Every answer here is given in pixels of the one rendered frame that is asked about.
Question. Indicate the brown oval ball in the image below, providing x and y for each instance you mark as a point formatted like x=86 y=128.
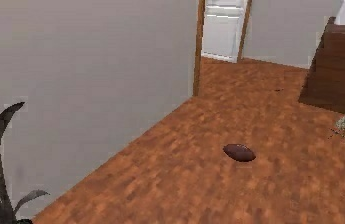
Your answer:
x=239 y=153

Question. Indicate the white room door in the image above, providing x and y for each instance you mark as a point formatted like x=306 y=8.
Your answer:
x=222 y=30

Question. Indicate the brown wooden chest of drawers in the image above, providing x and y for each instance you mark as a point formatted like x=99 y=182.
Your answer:
x=338 y=66

